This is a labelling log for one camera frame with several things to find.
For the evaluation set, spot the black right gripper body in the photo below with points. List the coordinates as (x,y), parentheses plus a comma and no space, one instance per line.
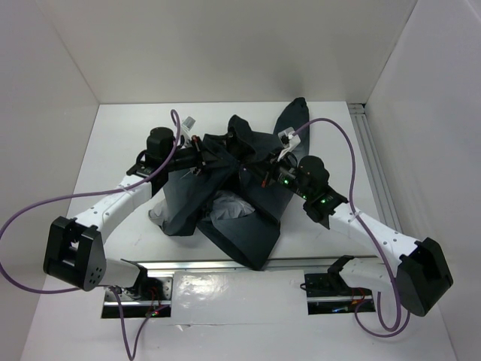
(285,174)

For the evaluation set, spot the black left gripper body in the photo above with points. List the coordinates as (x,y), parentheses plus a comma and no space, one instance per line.
(191,157)

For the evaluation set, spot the dark navy jacket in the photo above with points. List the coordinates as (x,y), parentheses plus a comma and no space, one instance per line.
(228,204)

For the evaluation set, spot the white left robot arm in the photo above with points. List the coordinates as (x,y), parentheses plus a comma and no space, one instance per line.
(75,247)

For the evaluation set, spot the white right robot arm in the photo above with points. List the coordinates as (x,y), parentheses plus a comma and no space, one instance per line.
(417,269)

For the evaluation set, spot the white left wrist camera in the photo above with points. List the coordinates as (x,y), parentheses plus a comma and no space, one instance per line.
(186,126)

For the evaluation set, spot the aluminium side rail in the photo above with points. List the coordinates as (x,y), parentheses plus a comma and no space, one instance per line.
(376,176)

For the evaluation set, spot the aluminium front rail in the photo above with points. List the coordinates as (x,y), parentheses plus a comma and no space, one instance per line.
(232,266)

